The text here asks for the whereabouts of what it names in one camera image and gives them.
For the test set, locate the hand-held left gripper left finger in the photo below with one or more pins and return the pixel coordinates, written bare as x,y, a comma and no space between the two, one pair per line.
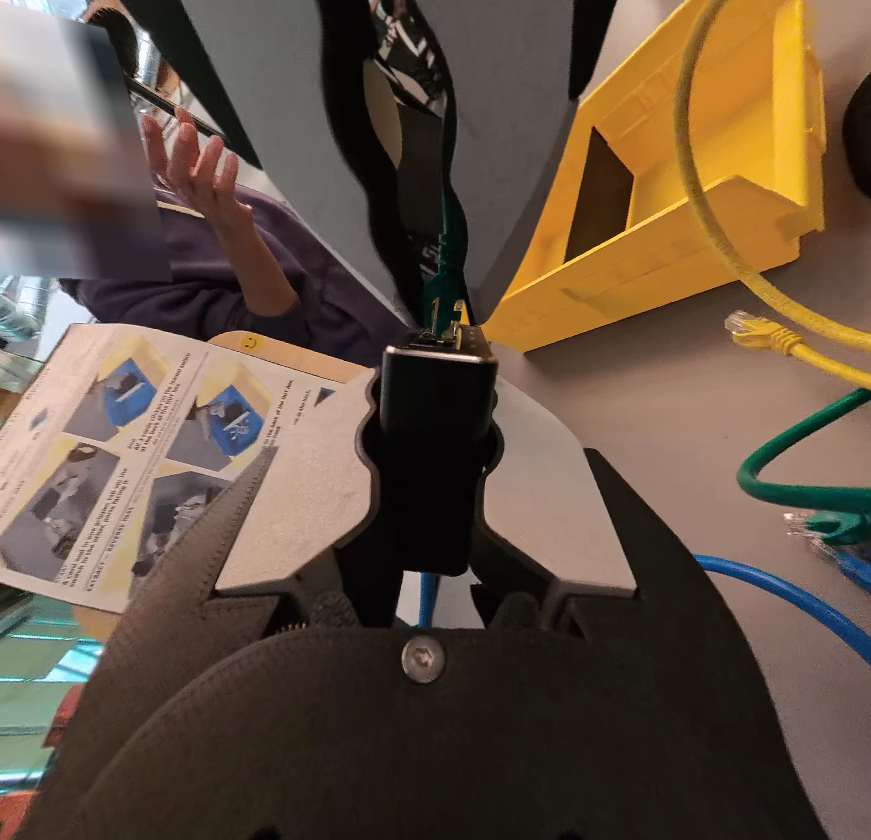
306,513

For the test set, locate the black pole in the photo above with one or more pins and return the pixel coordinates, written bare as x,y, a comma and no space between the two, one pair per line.
177,108

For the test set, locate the printed instruction sheet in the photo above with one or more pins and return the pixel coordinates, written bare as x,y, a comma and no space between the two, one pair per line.
88,445

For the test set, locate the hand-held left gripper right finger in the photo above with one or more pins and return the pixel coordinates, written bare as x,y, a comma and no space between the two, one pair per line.
558,513

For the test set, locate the yellow plastic bin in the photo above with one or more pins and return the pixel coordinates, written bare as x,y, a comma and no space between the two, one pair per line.
680,241

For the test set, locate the black network switch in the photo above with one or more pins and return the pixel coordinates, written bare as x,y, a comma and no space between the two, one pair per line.
435,445

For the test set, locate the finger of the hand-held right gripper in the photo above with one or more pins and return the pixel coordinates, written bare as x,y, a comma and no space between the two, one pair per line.
510,105
272,71

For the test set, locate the black wrist rest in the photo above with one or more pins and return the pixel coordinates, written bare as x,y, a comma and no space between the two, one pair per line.
861,139

